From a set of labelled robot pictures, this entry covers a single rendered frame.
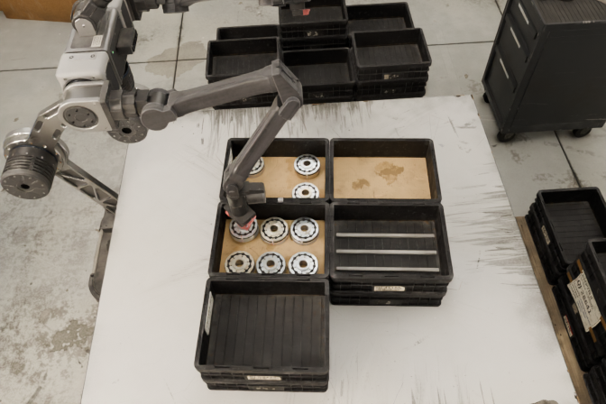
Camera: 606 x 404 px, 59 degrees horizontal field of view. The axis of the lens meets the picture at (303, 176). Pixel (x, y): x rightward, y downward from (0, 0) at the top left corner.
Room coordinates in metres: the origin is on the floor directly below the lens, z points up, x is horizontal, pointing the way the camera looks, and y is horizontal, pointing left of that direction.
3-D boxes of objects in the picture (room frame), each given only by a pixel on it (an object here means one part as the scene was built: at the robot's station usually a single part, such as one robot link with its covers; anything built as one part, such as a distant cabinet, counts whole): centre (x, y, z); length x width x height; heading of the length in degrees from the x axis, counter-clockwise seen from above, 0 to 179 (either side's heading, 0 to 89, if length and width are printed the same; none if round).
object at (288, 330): (0.64, 0.14, 0.87); 0.40 x 0.30 x 0.11; 86
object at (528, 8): (2.27, -1.46, 0.45); 0.60 x 0.45 x 0.90; 91
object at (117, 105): (1.08, 0.49, 1.45); 0.09 x 0.08 x 0.12; 1
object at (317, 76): (2.30, -0.11, 0.31); 0.40 x 0.30 x 0.34; 91
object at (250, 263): (0.88, 0.23, 0.86); 0.10 x 0.10 x 0.01
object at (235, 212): (1.02, 0.22, 1.00); 0.10 x 0.07 x 0.07; 41
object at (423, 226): (0.91, -0.28, 0.87); 0.40 x 0.30 x 0.11; 86
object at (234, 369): (0.64, 0.14, 0.92); 0.40 x 0.30 x 0.02; 86
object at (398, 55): (2.30, -0.51, 0.37); 0.40 x 0.30 x 0.45; 91
